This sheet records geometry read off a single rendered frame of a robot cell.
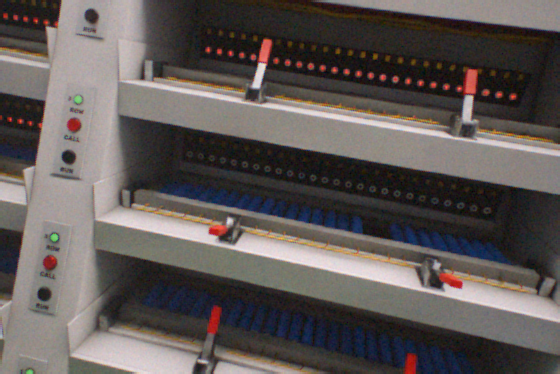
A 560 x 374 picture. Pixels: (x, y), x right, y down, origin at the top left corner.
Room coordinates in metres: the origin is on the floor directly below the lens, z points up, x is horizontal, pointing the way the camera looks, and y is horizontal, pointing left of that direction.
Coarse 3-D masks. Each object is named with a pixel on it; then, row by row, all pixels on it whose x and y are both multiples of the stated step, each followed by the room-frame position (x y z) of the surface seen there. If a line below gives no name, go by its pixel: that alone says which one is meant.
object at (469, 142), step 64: (128, 64) 0.48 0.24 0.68; (256, 64) 0.63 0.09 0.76; (320, 64) 0.61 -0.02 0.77; (384, 64) 0.59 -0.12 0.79; (448, 64) 0.58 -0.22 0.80; (256, 128) 0.46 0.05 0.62; (320, 128) 0.44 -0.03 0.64; (384, 128) 0.43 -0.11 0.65; (448, 128) 0.47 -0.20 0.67; (512, 128) 0.48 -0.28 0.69
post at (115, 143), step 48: (144, 0) 0.50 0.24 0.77; (192, 0) 0.64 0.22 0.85; (96, 48) 0.47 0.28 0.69; (48, 96) 0.48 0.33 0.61; (96, 96) 0.47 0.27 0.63; (48, 144) 0.48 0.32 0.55; (96, 144) 0.47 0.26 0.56; (144, 144) 0.56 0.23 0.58; (48, 192) 0.47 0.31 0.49; (96, 288) 0.50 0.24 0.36; (48, 336) 0.47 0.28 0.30
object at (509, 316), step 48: (96, 192) 0.46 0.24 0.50; (336, 192) 0.60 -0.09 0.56; (96, 240) 0.48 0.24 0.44; (144, 240) 0.47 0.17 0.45; (192, 240) 0.45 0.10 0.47; (240, 240) 0.47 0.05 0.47; (528, 240) 0.53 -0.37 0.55; (288, 288) 0.45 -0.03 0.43; (336, 288) 0.44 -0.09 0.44; (384, 288) 0.43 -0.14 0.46; (480, 288) 0.45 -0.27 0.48; (528, 336) 0.42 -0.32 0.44
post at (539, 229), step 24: (552, 48) 0.58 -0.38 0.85; (552, 72) 0.57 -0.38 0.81; (552, 96) 0.55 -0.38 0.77; (528, 192) 0.56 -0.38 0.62; (528, 216) 0.55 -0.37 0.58; (552, 216) 0.49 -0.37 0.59; (504, 240) 0.60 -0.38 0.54; (552, 240) 0.48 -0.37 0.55; (528, 360) 0.48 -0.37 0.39; (552, 360) 0.43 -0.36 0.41
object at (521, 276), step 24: (144, 192) 0.52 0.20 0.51; (216, 216) 0.50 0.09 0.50; (264, 216) 0.50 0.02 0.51; (288, 240) 0.47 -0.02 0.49; (312, 240) 0.48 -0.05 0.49; (336, 240) 0.48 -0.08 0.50; (360, 240) 0.48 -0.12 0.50; (384, 240) 0.48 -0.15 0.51; (456, 264) 0.47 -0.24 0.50; (480, 264) 0.46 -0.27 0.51; (504, 264) 0.47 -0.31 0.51
